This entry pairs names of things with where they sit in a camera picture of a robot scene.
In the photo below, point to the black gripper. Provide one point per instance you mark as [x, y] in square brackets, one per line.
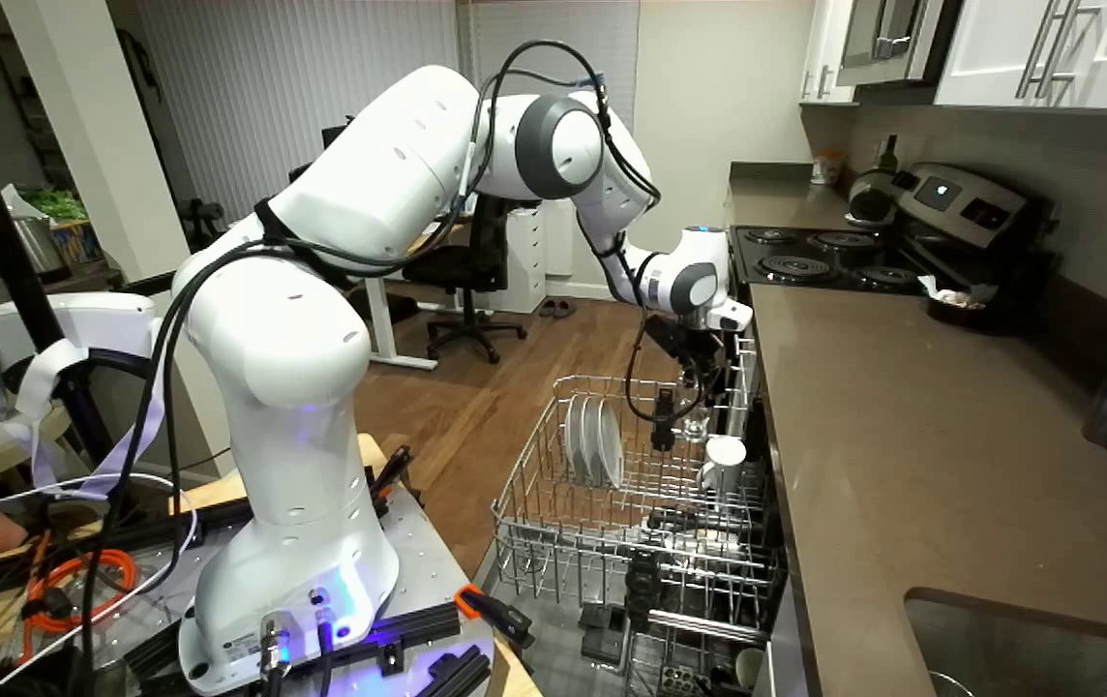
[693, 350]

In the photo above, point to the clear glass cup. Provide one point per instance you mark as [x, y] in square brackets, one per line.
[693, 429]

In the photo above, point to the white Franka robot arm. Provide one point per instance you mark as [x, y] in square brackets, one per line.
[277, 350]

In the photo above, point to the black and silver stove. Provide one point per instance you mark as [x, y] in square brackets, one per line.
[825, 265]

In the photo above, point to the small black dish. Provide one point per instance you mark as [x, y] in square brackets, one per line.
[962, 301]

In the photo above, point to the black office chair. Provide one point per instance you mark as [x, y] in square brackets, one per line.
[464, 278]

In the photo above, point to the wooden desk white legs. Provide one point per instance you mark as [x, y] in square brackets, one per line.
[385, 333]

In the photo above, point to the small black tool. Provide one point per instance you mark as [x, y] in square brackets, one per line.
[389, 475]

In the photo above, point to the narrow white upper cabinet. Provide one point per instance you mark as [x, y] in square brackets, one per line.
[825, 50]

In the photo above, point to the black clamp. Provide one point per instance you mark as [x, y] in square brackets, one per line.
[457, 673]
[421, 624]

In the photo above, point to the steel kitchen sink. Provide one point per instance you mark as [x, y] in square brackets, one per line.
[1030, 644]

